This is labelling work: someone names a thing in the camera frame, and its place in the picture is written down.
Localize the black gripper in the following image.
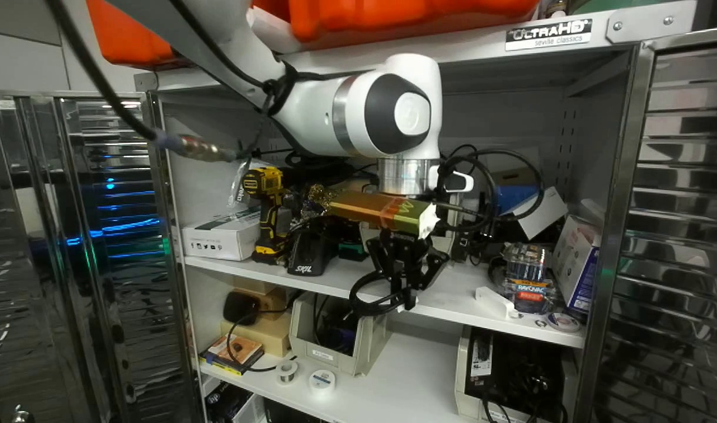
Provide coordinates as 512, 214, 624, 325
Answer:
368, 227, 452, 315

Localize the white and blue box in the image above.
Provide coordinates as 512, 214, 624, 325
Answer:
551, 217, 605, 316

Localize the small green item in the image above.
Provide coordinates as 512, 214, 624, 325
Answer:
337, 240, 371, 264

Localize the beige storage bin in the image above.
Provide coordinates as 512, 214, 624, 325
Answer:
287, 292, 394, 378

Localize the black battery charger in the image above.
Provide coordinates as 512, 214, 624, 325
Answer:
285, 217, 342, 280

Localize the battery pack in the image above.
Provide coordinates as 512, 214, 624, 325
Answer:
503, 240, 552, 316

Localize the small white spool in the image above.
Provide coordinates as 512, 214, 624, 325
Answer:
275, 354, 302, 386

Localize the white folded cardboard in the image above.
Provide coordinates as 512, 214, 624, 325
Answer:
512, 183, 571, 242

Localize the yellow black power drill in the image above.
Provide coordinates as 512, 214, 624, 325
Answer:
241, 165, 291, 265

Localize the brown notebook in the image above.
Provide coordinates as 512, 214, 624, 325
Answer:
203, 336, 269, 378

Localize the white flat device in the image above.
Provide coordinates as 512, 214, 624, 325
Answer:
181, 210, 263, 264

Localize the grey metal shelf cabinet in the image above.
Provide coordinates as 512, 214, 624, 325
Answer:
134, 0, 717, 423

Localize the large orange case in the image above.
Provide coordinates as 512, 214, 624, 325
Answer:
250, 0, 544, 44

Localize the diamond plate cabinet door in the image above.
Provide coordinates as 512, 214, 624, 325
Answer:
0, 92, 205, 423
584, 26, 717, 423

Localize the white paper roll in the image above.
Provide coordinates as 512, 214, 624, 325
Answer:
248, 4, 307, 56

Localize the small orange case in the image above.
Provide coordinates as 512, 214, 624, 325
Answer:
84, 0, 189, 70

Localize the black cable bundle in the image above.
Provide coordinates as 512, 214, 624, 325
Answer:
437, 143, 551, 224

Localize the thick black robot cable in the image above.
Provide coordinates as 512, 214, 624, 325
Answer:
44, 0, 242, 165

